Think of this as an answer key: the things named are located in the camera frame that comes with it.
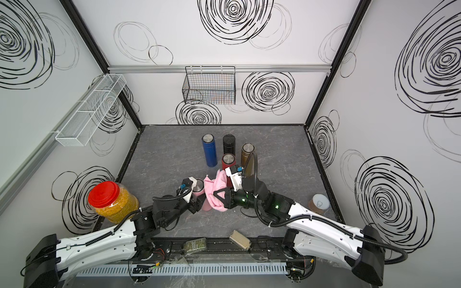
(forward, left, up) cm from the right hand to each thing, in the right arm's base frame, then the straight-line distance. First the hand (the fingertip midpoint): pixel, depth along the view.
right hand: (213, 197), depth 66 cm
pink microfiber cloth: (+4, +1, +1) cm, 4 cm away
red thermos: (+17, -4, -2) cm, 18 cm away
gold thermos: (+24, -13, -2) cm, 28 cm away
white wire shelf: (+23, +57, +12) cm, 62 cm away
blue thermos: (+28, +6, -9) cm, 30 cm away
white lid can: (+5, -46, -18) cm, 50 cm away
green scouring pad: (-14, +9, -18) cm, 25 cm away
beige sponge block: (-10, -10, -19) cm, 24 cm away
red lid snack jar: (-1, +41, -5) cm, 41 cm away
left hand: (+6, +6, -7) cm, 11 cm away
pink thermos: (+3, +6, 0) cm, 7 cm away
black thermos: (+29, -4, -5) cm, 30 cm away
